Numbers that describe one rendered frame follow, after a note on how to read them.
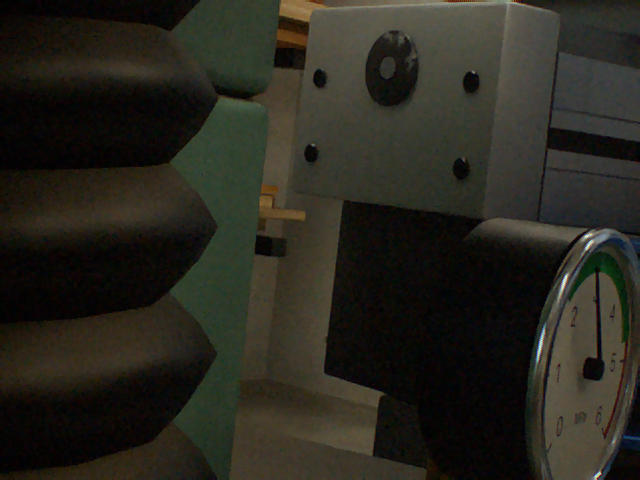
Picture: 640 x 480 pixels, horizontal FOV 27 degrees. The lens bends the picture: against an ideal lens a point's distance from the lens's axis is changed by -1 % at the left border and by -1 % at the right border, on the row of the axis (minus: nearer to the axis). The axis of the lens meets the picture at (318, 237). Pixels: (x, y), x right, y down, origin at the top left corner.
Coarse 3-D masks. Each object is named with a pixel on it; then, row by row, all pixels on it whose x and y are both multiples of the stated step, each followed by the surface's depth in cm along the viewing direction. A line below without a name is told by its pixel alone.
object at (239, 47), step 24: (216, 0) 26; (240, 0) 27; (264, 0) 28; (192, 24) 26; (216, 24) 26; (240, 24) 27; (264, 24) 28; (192, 48) 26; (216, 48) 27; (240, 48) 27; (264, 48) 28; (216, 72) 27; (240, 72) 27; (264, 72) 28; (240, 96) 28
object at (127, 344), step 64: (0, 0) 5; (64, 0) 6; (128, 0) 6; (192, 0) 6; (0, 64) 5; (64, 64) 5; (128, 64) 6; (192, 64) 6; (0, 128) 5; (64, 128) 5; (128, 128) 6; (192, 128) 6; (0, 192) 5; (64, 192) 6; (128, 192) 6; (192, 192) 7; (0, 256) 5; (64, 256) 5; (128, 256) 6; (192, 256) 6; (0, 320) 6; (64, 320) 6; (128, 320) 6; (192, 320) 7; (0, 384) 5; (64, 384) 5; (128, 384) 6; (192, 384) 6; (0, 448) 5; (64, 448) 6; (128, 448) 6; (192, 448) 7
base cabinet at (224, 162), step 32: (224, 96) 27; (224, 128) 27; (256, 128) 28; (192, 160) 26; (224, 160) 27; (256, 160) 28; (224, 192) 27; (256, 192) 28; (224, 224) 28; (256, 224) 29; (224, 256) 28; (192, 288) 27; (224, 288) 28; (224, 320) 28; (224, 352) 28; (224, 384) 28; (192, 416) 27; (224, 416) 28; (224, 448) 29
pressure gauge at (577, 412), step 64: (512, 256) 28; (576, 256) 27; (448, 320) 28; (512, 320) 27; (576, 320) 28; (448, 384) 27; (512, 384) 27; (576, 384) 29; (448, 448) 28; (512, 448) 27; (576, 448) 29
